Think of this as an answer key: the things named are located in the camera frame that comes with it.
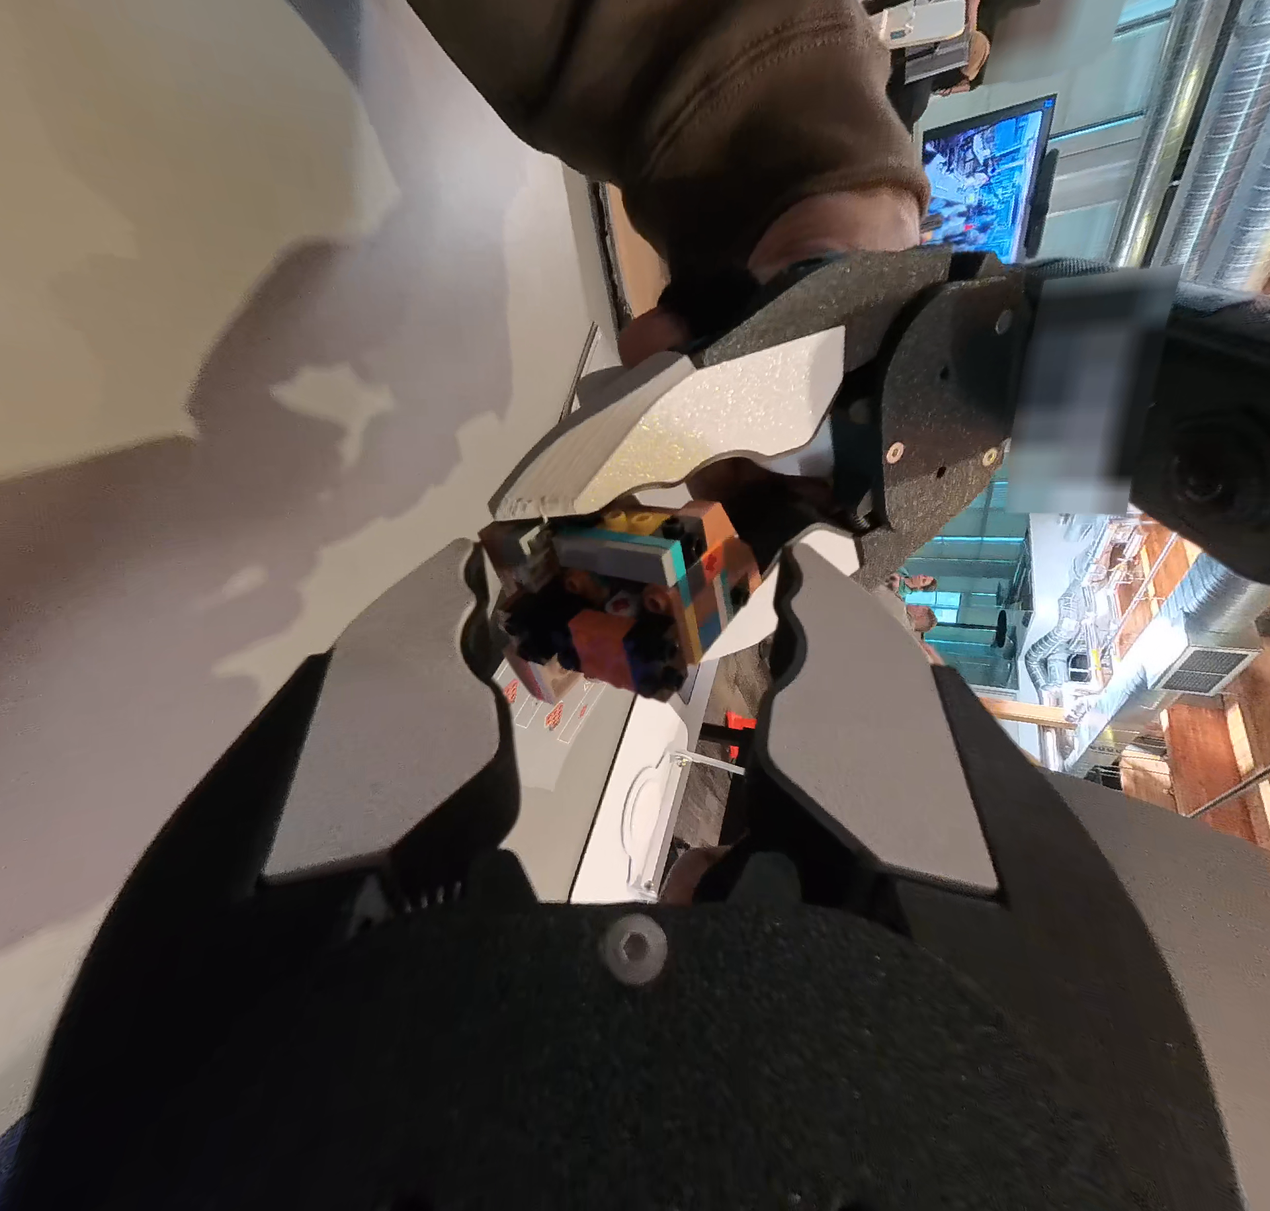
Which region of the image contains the person's right hand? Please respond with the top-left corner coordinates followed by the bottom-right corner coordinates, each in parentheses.
top-left (660, 844), bottom-right (734, 903)

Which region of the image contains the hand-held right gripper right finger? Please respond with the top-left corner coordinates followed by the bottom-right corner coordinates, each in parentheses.
top-left (753, 542), bottom-right (1001, 900)

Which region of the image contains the colourful toy brick build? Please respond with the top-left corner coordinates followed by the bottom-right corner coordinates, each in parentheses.
top-left (480, 498), bottom-right (768, 703)

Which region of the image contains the person's left hand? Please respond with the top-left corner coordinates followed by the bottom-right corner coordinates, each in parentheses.
top-left (621, 200), bottom-right (926, 365)

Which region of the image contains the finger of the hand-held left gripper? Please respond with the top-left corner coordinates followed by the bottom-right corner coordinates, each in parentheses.
top-left (695, 525), bottom-right (864, 666)
top-left (489, 322), bottom-right (851, 523)

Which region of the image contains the ceiling air vent unit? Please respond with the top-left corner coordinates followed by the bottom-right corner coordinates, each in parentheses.
top-left (1155, 641), bottom-right (1265, 695)

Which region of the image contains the wide silver duct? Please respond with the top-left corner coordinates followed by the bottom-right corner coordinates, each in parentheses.
top-left (1028, 559), bottom-right (1270, 682)

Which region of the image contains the silver ventilation duct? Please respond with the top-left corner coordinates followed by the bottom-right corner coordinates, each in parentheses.
top-left (1111, 0), bottom-right (1270, 270)

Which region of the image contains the grey desk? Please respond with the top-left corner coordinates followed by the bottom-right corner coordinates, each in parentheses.
top-left (0, 0), bottom-right (637, 1142)

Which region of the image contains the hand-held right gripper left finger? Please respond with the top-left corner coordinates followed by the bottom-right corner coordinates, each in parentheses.
top-left (261, 540), bottom-right (525, 885)

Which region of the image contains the television screen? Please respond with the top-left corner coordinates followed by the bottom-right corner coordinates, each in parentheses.
top-left (919, 95), bottom-right (1059, 264)

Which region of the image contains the person's left forearm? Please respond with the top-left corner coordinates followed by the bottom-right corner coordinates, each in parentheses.
top-left (308, 0), bottom-right (930, 340)

